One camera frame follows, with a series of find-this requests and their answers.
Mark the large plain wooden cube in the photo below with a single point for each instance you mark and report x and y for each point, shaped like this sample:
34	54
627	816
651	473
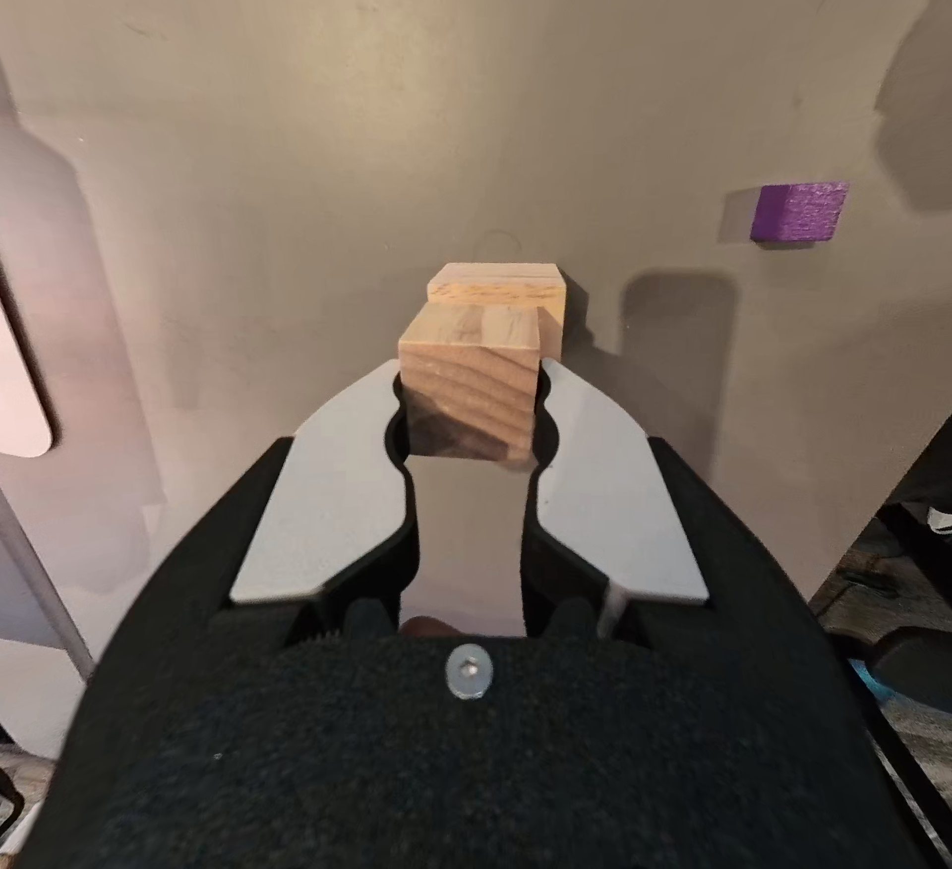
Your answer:
498	285

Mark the purple wooden cube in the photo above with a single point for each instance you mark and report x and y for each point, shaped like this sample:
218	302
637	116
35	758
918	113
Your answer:
803	211

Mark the black object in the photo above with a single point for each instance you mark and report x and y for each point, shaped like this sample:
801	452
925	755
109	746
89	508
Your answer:
915	668

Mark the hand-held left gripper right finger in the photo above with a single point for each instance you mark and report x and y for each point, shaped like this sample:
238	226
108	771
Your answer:
617	512

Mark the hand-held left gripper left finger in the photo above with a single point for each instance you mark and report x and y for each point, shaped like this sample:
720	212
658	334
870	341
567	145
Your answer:
327	504

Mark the medium wooden cube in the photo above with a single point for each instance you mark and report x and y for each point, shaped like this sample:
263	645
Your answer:
468	378

